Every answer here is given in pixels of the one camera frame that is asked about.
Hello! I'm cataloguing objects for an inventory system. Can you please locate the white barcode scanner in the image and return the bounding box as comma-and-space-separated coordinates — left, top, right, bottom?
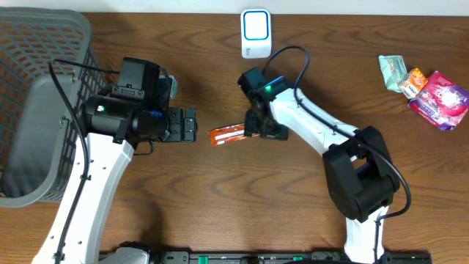
240, 9, 272, 59

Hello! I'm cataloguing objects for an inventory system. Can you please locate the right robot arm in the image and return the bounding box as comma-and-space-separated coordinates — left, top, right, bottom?
237, 67, 400, 263

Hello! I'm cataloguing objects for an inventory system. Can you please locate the orange white small packet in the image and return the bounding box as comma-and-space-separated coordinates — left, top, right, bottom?
398, 68, 428, 99

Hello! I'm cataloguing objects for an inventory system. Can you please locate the purple snack packet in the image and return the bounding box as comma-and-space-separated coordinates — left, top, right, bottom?
408, 71, 468, 131

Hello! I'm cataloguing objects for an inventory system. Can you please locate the mint green tissue packet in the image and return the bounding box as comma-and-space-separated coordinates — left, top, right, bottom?
378, 55, 407, 93

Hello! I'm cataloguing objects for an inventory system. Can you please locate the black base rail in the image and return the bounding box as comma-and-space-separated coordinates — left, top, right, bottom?
98, 250, 433, 264

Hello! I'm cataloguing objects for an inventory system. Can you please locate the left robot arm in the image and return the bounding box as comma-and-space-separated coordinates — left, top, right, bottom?
33, 56, 197, 264

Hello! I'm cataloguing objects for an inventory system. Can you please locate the grey plastic mesh basket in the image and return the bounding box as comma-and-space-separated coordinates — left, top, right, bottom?
1, 7, 106, 208

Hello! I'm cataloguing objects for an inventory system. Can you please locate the orange snack bar wrapper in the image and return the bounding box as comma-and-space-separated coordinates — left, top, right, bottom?
207, 123, 247, 146

